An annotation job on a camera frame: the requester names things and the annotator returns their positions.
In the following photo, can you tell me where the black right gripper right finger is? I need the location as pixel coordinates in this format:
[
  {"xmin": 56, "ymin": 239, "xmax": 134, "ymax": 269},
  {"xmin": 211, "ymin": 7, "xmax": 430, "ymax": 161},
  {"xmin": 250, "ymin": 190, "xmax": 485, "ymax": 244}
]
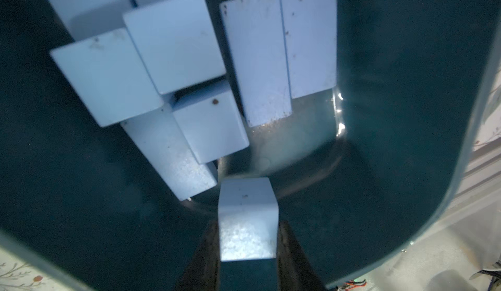
[{"xmin": 277, "ymin": 221, "xmax": 326, "ymax": 291}]

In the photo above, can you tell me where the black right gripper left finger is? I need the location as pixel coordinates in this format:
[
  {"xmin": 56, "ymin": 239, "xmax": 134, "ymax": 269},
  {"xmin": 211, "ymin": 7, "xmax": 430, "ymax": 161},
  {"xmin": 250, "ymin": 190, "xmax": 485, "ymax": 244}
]
[{"xmin": 173, "ymin": 220, "xmax": 220, "ymax": 291}]

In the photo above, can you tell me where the light blue cube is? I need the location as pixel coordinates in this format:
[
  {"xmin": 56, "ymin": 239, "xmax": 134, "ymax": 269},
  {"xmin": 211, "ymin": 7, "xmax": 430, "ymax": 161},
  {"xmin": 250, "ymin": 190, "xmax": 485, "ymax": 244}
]
[
  {"xmin": 173, "ymin": 80, "xmax": 249, "ymax": 164},
  {"xmin": 217, "ymin": 177, "xmax": 279, "ymax": 262}
]

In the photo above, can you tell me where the long light blue block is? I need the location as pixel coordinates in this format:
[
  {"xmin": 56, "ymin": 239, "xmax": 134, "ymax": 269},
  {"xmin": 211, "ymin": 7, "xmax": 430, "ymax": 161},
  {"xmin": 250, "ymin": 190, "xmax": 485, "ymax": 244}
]
[{"xmin": 281, "ymin": 0, "xmax": 337, "ymax": 99}]

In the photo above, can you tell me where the dark teal plastic tray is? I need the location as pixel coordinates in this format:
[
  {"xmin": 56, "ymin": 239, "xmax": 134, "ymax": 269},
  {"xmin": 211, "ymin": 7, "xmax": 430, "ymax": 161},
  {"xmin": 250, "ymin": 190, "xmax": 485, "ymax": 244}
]
[{"xmin": 1, "ymin": 0, "xmax": 500, "ymax": 290}]

